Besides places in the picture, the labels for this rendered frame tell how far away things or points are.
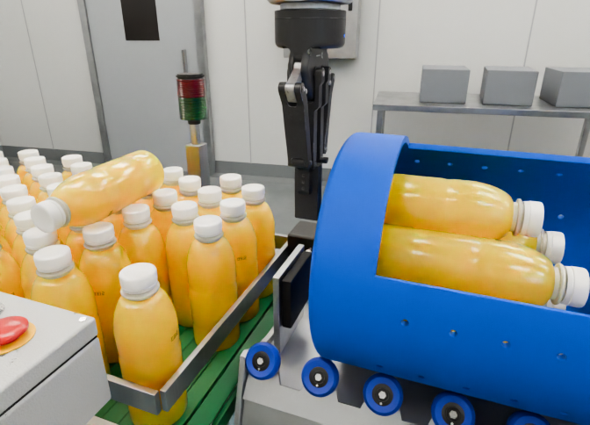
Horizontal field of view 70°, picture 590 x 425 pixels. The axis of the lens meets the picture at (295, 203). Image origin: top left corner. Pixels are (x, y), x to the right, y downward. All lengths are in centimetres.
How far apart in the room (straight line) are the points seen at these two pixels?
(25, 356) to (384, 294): 31
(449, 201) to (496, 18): 343
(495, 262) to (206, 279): 36
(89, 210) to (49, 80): 463
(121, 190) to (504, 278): 49
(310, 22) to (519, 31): 350
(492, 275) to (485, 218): 7
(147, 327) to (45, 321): 10
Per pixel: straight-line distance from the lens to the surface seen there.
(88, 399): 48
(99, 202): 61
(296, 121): 45
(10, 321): 45
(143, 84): 450
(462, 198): 49
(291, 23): 45
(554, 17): 396
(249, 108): 410
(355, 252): 41
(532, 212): 51
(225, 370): 66
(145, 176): 68
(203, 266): 60
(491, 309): 41
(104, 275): 62
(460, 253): 46
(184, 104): 100
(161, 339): 51
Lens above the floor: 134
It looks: 22 degrees down
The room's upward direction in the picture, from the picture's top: straight up
